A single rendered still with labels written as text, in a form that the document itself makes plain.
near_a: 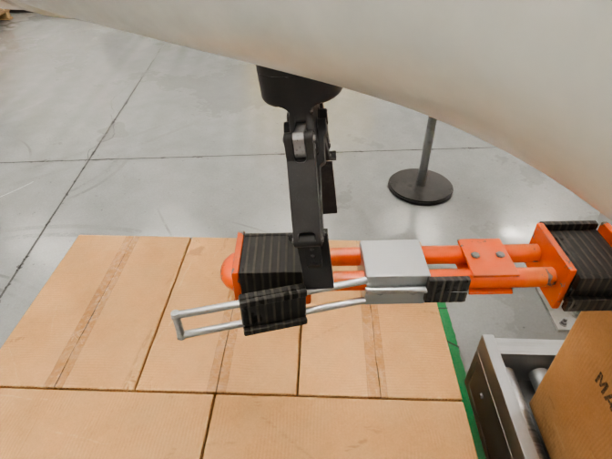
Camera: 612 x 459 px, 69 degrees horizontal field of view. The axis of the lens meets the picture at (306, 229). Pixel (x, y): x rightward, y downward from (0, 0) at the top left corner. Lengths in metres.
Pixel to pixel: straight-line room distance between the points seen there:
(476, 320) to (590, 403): 1.17
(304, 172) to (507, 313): 1.90
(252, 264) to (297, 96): 0.19
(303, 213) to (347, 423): 0.80
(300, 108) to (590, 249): 0.37
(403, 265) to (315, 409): 0.69
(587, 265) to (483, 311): 1.64
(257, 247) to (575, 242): 0.36
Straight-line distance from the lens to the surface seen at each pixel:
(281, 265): 0.48
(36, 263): 2.64
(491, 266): 0.53
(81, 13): 0.18
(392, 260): 0.50
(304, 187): 0.38
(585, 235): 0.61
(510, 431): 1.15
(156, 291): 1.44
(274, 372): 1.19
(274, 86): 0.39
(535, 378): 1.32
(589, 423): 1.03
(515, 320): 2.21
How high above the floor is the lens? 1.52
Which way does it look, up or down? 38 degrees down
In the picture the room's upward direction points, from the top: straight up
